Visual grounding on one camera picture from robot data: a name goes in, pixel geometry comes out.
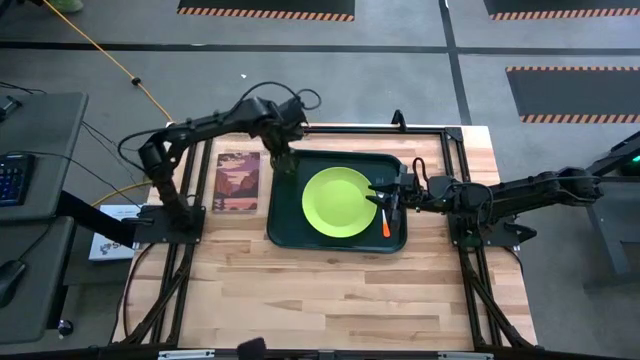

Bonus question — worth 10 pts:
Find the dark grey equipment stand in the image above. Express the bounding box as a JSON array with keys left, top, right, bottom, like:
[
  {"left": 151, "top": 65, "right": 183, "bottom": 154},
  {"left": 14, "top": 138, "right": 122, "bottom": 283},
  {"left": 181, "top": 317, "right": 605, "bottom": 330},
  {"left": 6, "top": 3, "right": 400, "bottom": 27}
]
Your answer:
[{"left": 583, "top": 130, "right": 640, "bottom": 287}]

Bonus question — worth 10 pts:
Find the black computer mouse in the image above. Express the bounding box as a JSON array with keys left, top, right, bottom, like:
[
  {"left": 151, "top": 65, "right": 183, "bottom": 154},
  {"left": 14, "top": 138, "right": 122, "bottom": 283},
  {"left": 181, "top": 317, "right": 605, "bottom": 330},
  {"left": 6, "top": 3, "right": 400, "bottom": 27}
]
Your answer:
[{"left": 0, "top": 259, "right": 28, "bottom": 308}]

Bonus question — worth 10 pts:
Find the yellow floor cable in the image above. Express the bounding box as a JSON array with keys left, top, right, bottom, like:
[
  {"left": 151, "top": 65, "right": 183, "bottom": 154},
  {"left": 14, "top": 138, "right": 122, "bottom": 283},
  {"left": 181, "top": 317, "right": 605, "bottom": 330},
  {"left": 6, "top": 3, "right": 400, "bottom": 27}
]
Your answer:
[{"left": 41, "top": 0, "right": 174, "bottom": 207}]

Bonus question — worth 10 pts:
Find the black table-level camera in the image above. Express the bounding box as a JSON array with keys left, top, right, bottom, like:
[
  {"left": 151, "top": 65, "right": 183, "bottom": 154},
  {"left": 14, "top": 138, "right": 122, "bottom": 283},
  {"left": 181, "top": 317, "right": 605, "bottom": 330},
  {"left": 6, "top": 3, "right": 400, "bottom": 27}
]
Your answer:
[{"left": 236, "top": 336, "right": 268, "bottom": 360}]

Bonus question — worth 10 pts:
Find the dark green plastic tray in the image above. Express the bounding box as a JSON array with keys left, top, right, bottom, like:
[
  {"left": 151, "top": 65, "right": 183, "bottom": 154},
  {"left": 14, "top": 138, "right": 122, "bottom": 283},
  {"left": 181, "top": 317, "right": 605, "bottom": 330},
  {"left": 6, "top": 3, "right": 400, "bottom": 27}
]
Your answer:
[{"left": 266, "top": 148, "right": 409, "bottom": 254}]

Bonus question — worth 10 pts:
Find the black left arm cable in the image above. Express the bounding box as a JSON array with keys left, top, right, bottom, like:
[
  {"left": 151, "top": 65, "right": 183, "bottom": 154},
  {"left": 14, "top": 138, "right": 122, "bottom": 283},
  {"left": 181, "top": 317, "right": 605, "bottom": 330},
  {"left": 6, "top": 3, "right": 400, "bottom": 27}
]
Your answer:
[{"left": 238, "top": 80, "right": 323, "bottom": 113}]

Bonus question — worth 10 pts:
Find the lime green plate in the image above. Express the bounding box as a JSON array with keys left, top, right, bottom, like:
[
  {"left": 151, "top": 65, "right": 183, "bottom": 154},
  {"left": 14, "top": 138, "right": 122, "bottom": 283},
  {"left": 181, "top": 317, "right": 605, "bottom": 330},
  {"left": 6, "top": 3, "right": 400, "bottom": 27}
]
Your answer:
[{"left": 301, "top": 166, "right": 379, "bottom": 240}]

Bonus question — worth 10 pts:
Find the fork with orange handle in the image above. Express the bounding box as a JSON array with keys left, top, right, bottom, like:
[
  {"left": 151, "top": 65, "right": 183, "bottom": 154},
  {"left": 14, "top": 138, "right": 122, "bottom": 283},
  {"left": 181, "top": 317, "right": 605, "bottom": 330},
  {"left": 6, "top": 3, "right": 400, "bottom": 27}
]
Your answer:
[{"left": 375, "top": 191, "right": 393, "bottom": 239}]

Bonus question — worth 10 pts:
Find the black desk support bar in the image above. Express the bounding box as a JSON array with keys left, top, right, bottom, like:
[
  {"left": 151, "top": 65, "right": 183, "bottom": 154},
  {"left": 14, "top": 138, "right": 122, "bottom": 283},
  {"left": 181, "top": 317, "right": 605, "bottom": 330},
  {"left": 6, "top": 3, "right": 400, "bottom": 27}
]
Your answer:
[{"left": 56, "top": 189, "right": 137, "bottom": 250}]

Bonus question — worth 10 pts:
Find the grey desk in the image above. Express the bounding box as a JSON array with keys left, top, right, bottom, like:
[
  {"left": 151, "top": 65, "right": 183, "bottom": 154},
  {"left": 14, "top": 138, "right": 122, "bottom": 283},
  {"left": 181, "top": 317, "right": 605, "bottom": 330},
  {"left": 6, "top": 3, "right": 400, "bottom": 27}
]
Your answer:
[
  {"left": 0, "top": 215, "right": 77, "bottom": 346},
  {"left": 0, "top": 90, "right": 90, "bottom": 222}
]

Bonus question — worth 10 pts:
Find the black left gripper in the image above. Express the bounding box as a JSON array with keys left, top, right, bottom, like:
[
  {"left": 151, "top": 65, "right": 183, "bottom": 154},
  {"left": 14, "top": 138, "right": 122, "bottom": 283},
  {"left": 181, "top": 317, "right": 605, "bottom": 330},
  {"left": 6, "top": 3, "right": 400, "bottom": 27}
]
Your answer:
[{"left": 258, "top": 99, "right": 308, "bottom": 176}]

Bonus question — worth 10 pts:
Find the landscape picture card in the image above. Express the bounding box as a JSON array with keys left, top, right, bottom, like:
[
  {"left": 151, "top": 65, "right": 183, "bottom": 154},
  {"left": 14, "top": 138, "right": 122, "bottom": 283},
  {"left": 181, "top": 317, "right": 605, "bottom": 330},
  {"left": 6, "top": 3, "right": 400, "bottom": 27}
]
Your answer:
[{"left": 211, "top": 150, "right": 262, "bottom": 215}]

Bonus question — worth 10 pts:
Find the black mat with hazard stripes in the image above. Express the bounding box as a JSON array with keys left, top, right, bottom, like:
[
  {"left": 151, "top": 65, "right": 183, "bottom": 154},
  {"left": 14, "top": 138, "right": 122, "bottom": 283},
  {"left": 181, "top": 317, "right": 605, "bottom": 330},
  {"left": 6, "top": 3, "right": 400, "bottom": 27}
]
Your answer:
[
  {"left": 176, "top": 0, "right": 357, "bottom": 23},
  {"left": 483, "top": 0, "right": 640, "bottom": 22},
  {"left": 505, "top": 65, "right": 640, "bottom": 125}
]

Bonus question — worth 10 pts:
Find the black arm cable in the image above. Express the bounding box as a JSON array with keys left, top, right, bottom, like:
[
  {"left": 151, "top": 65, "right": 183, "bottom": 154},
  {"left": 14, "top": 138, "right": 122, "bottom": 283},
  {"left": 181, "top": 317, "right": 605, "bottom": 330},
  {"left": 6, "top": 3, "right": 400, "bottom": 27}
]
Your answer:
[
  {"left": 411, "top": 156, "right": 428, "bottom": 188},
  {"left": 238, "top": 80, "right": 323, "bottom": 113}
]

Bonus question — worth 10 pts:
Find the person's shoe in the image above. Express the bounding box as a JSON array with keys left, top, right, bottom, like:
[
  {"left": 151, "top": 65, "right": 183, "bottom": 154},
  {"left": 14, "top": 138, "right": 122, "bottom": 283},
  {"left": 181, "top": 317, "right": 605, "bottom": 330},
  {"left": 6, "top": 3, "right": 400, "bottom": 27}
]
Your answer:
[{"left": 48, "top": 0, "right": 85, "bottom": 14}]

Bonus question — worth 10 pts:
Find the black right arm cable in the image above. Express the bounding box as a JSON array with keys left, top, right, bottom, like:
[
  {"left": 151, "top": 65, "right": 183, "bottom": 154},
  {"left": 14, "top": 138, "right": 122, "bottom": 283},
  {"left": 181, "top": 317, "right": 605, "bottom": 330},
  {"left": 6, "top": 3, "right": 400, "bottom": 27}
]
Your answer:
[{"left": 411, "top": 156, "right": 428, "bottom": 188}]

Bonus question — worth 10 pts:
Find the black aluminium rig frame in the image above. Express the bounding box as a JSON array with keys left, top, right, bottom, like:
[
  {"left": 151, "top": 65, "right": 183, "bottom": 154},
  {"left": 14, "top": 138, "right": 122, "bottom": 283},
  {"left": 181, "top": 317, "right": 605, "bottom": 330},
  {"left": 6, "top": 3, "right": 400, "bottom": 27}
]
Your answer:
[{"left": 112, "top": 123, "right": 540, "bottom": 354}]

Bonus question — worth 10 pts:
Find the white booklet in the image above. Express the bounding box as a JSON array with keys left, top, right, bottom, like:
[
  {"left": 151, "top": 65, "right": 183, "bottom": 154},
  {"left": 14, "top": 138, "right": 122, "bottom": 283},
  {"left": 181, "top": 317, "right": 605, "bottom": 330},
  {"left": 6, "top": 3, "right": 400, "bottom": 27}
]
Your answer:
[{"left": 88, "top": 203, "right": 144, "bottom": 263}]

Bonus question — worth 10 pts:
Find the black backlit keyboard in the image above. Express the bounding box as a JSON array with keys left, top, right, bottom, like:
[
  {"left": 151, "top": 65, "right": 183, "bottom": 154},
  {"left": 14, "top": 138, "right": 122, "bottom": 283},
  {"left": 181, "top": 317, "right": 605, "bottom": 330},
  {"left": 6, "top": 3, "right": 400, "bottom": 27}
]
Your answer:
[{"left": 0, "top": 153, "right": 37, "bottom": 208}]

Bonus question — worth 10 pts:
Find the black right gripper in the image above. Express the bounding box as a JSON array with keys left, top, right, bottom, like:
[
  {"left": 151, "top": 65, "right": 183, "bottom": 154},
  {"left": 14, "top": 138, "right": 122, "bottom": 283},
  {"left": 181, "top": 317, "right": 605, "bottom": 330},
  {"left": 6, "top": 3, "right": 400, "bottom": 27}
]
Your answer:
[{"left": 365, "top": 171, "right": 454, "bottom": 232}]

